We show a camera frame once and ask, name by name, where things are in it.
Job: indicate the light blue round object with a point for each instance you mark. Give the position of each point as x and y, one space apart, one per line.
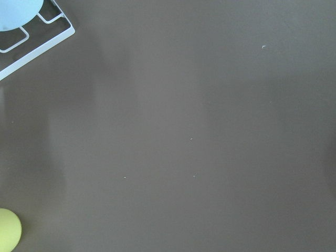
16 13

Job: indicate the white wire rack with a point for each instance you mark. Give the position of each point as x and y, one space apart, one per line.
22 45

